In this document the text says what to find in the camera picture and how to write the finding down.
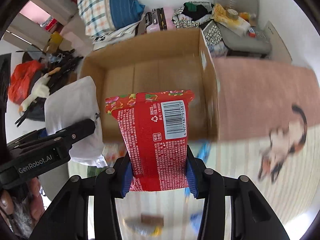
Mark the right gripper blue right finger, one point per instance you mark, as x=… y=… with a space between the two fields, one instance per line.
x=252 y=217

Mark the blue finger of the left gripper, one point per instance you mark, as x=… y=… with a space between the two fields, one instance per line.
x=76 y=132

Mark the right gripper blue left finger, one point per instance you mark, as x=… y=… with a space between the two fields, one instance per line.
x=67 y=215

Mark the white soft pouch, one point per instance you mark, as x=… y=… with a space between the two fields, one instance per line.
x=73 y=103

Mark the yellow silver scrub sponge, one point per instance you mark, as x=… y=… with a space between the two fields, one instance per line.
x=145 y=225

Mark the red snack packet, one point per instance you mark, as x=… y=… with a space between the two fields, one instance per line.
x=154 y=127

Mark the blue wafer packet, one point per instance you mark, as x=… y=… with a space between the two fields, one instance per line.
x=204 y=151

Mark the green snack packet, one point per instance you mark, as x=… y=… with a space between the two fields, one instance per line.
x=93 y=171

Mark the white goose plush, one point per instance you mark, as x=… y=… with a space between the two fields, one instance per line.
x=39 y=90

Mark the orange plastic bag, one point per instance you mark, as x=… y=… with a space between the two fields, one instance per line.
x=21 y=79

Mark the striped cat table mat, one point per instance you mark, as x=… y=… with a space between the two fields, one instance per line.
x=254 y=97

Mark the cardboard milk box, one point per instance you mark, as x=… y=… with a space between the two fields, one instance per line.
x=156 y=62

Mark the plaid folded bedding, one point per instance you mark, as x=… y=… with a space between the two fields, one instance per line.
x=103 y=16

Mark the pink suitcase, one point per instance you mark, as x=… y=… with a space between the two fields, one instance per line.
x=160 y=19

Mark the black white clothes pile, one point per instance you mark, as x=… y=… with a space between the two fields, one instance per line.
x=192 y=14

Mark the yellow bag on chair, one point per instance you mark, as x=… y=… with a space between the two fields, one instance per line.
x=239 y=27

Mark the tape roll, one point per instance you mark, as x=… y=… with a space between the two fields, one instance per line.
x=232 y=14

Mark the plastic water bottle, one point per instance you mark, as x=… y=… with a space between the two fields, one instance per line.
x=231 y=4

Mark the grey chair by wall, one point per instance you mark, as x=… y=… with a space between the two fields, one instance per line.
x=254 y=42

